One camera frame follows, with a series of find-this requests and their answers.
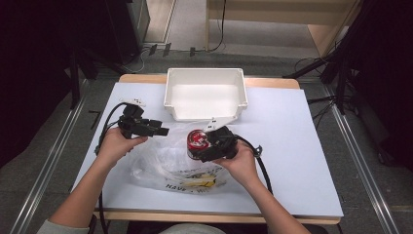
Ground white floor cable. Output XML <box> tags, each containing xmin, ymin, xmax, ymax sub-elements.
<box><xmin>124</xmin><ymin>48</ymin><xmax>146</xmax><ymax>74</ymax></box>

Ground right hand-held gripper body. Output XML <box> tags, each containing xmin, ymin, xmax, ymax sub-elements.
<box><xmin>202</xmin><ymin>115</ymin><xmax>241</xmax><ymax>161</ymax></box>

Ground white plastic bin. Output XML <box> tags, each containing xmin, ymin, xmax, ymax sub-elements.
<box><xmin>163</xmin><ymin>67</ymin><xmax>249</xmax><ymax>123</ymax></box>

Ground person's right hand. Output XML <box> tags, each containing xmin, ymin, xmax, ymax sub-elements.
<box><xmin>213</xmin><ymin>140</ymin><xmax>261</xmax><ymax>189</ymax></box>

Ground translucent plastic bag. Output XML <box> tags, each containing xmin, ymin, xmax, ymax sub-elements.
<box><xmin>130</xmin><ymin>121</ymin><xmax>236</xmax><ymax>196</ymax></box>

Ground black floor cables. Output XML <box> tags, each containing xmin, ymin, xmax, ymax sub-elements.
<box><xmin>292</xmin><ymin>57</ymin><xmax>340</xmax><ymax>131</ymax></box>

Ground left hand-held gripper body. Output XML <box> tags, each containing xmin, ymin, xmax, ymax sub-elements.
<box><xmin>117</xmin><ymin>97</ymin><xmax>154</xmax><ymax>140</ymax></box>

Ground person's left hand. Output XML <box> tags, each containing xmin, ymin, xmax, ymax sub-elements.
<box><xmin>95</xmin><ymin>127</ymin><xmax>149</xmax><ymax>169</ymax></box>

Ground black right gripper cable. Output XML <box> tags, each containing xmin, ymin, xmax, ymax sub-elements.
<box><xmin>237</xmin><ymin>135</ymin><xmax>275</xmax><ymax>196</ymax></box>

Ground white table mat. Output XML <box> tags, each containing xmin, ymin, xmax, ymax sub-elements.
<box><xmin>72</xmin><ymin>81</ymin><xmax>345</xmax><ymax>218</ymax></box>

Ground black hanging cable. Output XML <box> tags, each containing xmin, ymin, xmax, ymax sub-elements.
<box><xmin>209</xmin><ymin>0</ymin><xmax>228</xmax><ymax>53</ymax></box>

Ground black metal stand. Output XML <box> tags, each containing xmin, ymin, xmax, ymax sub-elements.
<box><xmin>68</xmin><ymin>45</ymin><xmax>99</xmax><ymax>110</ymax></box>

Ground light wooden desk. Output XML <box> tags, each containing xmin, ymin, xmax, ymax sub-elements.
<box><xmin>205</xmin><ymin>0</ymin><xmax>362</xmax><ymax>59</ymax></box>

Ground red drink can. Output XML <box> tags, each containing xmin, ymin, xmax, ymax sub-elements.
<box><xmin>186</xmin><ymin>129</ymin><xmax>210</xmax><ymax>161</ymax></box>

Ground metal floor rail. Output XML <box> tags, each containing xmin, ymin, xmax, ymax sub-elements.
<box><xmin>323</xmin><ymin>83</ymin><xmax>401</xmax><ymax>234</ymax></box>
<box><xmin>9</xmin><ymin>79</ymin><xmax>93</xmax><ymax>234</ymax></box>

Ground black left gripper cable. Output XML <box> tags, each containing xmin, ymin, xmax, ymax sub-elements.
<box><xmin>94</xmin><ymin>101</ymin><xmax>131</xmax><ymax>234</ymax></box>

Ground black cabinet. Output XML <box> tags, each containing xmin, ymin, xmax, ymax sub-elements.
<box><xmin>105</xmin><ymin>0</ymin><xmax>151</xmax><ymax>63</ymax></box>

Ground black tripod stand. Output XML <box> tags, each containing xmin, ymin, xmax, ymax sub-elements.
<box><xmin>282</xmin><ymin>0</ymin><xmax>413</xmax><ymax>115</ymax></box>

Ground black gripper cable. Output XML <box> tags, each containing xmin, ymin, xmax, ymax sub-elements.
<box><xmin>237</xmin><ymin>135</ymin><xmax>275</xmax><ymax>196</ymax></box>
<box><xmin>94</xmin><ymin>101</ymin><xmax>131</xmax><ymax>234</ymax></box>

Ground wooden table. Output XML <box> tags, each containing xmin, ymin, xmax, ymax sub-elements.
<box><xmin>93</xmin><ymin>73</ymin><xmax>342</xmax><ymax>226</ymax></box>

